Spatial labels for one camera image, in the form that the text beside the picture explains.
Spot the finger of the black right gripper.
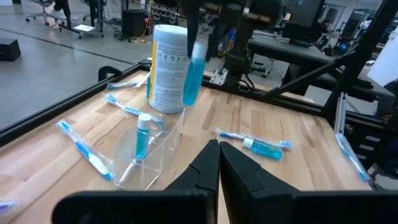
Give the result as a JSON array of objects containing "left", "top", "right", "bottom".
[
  {"left": 185, "top": 6, "right": 201, "bottom": 59},
  {"left": 205, "top": 18, "right": 223, "bottom": 62}
]

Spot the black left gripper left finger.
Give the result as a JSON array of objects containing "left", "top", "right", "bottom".
[{"left": 51, "top": 139, "right": 221, "bottom": 224}]

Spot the parts shelf with red bins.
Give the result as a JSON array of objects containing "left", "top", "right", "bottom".
[{"left": 150, "top": 0, "right": 181, "bottom": 26}]

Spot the white board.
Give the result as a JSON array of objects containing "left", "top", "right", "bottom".
[{"left": 366, "top": 26, "right": 398, "bottom": 88}]

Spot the black aluminium table frame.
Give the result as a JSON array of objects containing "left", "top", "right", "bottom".
[{"left": 0, "top": 0, "right": 398, "bottom": 187}]

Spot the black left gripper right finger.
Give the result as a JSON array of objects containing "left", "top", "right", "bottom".
[{"left": 220, "top": 141, "right": 398, "bottom": 224}]

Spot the clear acrylic organizer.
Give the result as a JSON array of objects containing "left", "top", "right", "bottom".
[{"left": 112, "top": 108, "right": 187, "bottom": 192}]

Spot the black side table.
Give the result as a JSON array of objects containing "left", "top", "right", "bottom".
[{"left": 248, "top": 29, "right": 377, "bottom": 103}]

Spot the black frame clamp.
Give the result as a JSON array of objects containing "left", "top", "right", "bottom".
[{"left": 98, "top": 65, "right": 124, "bottom": 83}]

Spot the small black floor box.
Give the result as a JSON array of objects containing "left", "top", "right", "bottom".
[{"left": 0, "top": 37, "right": 22, "bottom": 62}]

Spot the black computer tower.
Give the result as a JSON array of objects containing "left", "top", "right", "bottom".
[{"left": 121, "top": 8, "right": 147, "bottom": 40}]

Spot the blue mouthwash bottle white cap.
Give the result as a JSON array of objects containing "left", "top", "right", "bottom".
[
  {"left": 182, "top": 40, "right": 208, "bottom": 107},
  {"left": 146, "top": 73, "right": 153, "bottom": 99},
  {"left": 242, "top": 136, "right": 284, "bottom": 161},
  {"left": 136, "top": 113, "right": 153, "bottom": 160}
]

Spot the office chair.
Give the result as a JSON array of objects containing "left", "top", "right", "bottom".
[{"left": 24, "top": 0, "right": 68, "bottom": 26}]

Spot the white paper sheet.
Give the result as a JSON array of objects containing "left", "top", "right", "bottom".
[{"left": 73, "top": 24, "right": 96, "bottom": 33}]

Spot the white wipes canister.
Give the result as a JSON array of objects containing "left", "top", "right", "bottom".
[{"left": 149, "top": 24, "right": 192, "bottom": 114}]

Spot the person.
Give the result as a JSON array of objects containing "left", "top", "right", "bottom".
[{"left": 49, "top": 0, "right": 81, "bottom": 23}]

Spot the black workstation desk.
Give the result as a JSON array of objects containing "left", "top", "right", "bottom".
[{"left": 58, "top": 0, "right": 105, "bottom": 40}]

